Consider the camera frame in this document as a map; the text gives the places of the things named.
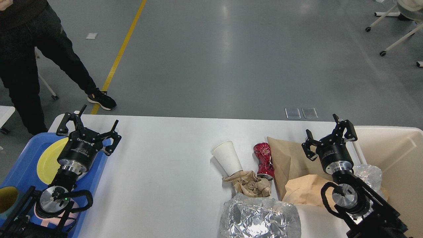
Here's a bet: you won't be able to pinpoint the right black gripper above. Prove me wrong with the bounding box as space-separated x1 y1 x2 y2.
301 114 358 175

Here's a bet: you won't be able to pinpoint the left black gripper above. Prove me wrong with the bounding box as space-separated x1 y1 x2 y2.
56 104 122 173

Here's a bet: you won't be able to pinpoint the yellow round plate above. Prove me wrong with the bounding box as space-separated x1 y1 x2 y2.
36 138 68 185

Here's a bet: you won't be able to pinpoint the pink ribbed mug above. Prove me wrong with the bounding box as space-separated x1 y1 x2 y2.
34 195 81 228

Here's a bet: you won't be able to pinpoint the dark teal mug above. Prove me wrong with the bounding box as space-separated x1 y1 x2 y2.
0 186 26 220

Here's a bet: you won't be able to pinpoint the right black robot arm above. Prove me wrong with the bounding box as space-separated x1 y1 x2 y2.
301 114 408 238

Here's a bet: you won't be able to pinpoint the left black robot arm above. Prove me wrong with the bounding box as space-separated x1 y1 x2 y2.
1 105 122 238

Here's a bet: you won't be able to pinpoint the flat brown paper bag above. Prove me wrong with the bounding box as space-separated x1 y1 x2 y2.
267 137 332 199

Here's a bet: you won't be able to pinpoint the pink round plate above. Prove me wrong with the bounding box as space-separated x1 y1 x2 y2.
73 162 92 181

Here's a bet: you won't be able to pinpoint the grey chair at left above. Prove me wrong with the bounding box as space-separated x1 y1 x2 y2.
34 48 59 100

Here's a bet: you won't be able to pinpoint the crumpled clear plastic wrap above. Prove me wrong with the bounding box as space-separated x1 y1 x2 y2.
353 164 386 199

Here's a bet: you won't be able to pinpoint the crumpled tan paper bag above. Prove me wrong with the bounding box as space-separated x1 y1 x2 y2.
282 175 329 208

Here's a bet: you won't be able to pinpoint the beige plastic bin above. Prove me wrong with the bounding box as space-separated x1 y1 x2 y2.
354 126 423 238

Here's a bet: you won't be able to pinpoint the crushed red can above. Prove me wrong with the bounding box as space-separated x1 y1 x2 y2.
253 142 275 181

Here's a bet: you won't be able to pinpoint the blue plastic tray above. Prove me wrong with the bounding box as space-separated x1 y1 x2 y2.
1 133 107 238

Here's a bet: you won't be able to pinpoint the white side table corner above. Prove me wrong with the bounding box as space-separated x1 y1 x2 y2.
0 105 15 135

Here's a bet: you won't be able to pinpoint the crumpled brown paper ball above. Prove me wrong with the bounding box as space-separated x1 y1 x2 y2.
223 171 271 198

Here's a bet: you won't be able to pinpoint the white paper cup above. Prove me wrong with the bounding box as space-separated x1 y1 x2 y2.
212 141 243 176

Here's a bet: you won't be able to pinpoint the crumpled aluminium foil sheet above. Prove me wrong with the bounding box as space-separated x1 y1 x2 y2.
219 193 302 238

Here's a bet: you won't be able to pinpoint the person in dark clothes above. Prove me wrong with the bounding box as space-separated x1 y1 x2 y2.
0 0 117 135

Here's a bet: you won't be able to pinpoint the white rolling stand legs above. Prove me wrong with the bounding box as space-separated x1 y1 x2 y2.
364 0 422 57

